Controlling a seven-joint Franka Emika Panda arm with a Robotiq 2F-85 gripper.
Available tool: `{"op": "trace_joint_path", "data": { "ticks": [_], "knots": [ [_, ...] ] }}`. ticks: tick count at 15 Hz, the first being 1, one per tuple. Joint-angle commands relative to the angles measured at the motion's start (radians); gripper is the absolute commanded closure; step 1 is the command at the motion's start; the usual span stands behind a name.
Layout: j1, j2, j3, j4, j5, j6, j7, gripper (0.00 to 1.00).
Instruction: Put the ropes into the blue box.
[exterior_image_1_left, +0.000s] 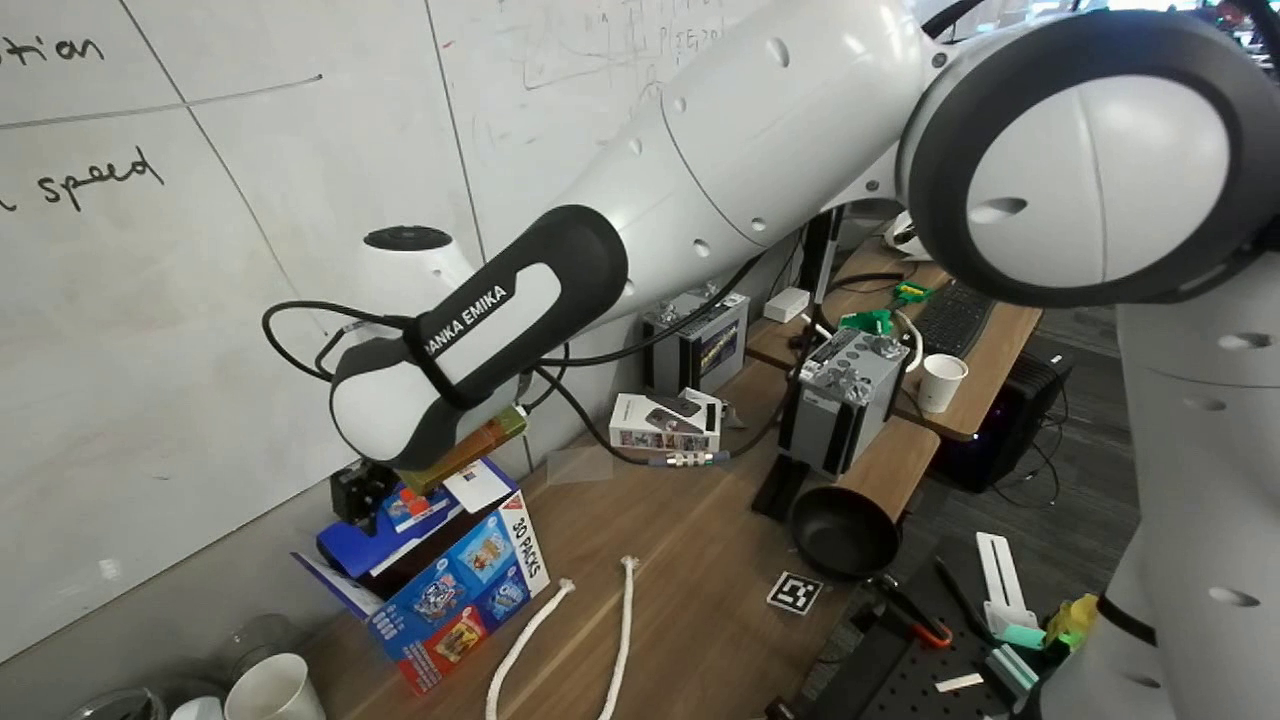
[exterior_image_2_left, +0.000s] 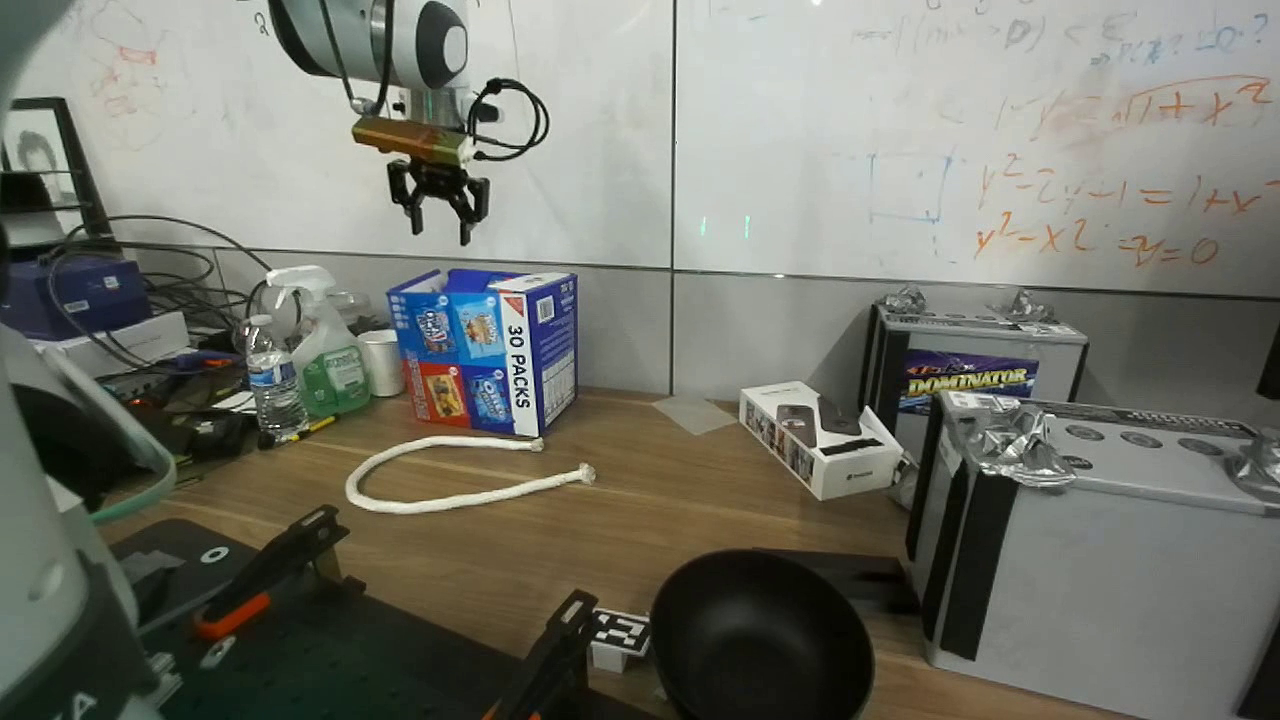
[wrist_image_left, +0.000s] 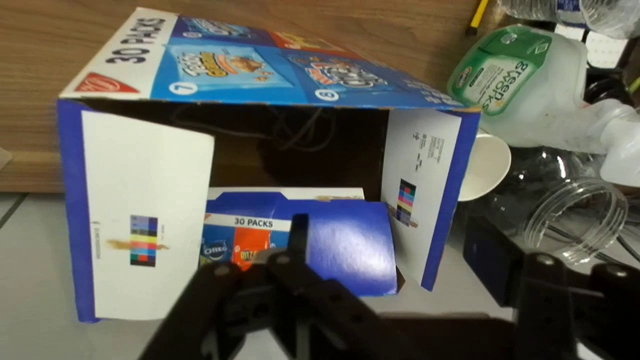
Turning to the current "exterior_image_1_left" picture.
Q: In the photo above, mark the small white mug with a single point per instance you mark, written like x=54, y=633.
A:
x=198, y=709

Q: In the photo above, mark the white paper cup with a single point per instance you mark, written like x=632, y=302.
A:
x=941, y=385

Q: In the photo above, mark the teal plastic block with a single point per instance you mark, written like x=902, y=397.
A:
x=1026, y=653

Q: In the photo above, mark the grey bowl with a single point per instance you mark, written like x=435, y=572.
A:
x=114, y=704

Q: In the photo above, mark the black flat block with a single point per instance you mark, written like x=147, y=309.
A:
x=778, y=484

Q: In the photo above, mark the grey case with sticker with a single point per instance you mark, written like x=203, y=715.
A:
x=700, y=341

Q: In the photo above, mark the yellow green bottle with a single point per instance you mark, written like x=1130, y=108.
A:
x=1073, y=621

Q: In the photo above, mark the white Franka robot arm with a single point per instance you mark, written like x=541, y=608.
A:
x=800, y=120

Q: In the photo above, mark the black framed monitor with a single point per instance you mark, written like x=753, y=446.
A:
x=817, y=266

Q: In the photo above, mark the white product box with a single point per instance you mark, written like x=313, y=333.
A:
x=663, y=428

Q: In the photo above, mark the blue snack packs box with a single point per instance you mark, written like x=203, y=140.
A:
x=467, y=585

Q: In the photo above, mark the white plastic bracket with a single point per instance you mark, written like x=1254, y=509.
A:
x=1002, y=580

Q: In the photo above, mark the wooden side desk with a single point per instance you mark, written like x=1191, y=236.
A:
x=995, y=361

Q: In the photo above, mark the black perforated base board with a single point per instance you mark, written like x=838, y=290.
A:
x=893, y=681

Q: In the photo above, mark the black computer tower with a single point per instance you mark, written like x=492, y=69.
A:
x=1004, y=423

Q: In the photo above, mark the black keyboard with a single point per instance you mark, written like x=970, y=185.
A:
x=954, y=322

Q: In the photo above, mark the amber wrist camera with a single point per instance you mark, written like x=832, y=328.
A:
x=467, y=451

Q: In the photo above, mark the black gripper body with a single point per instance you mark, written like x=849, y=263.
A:
x=362, y=489

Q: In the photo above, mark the grey black metal case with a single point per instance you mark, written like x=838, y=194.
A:
x=841, y=400

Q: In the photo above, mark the small white adapter box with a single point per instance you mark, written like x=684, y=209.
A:
x=787, y=305

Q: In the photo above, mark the black bowl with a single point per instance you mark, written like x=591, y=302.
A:
x=841, y=533

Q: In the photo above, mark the black white fiducial tag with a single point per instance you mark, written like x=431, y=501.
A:
x=795, y=594

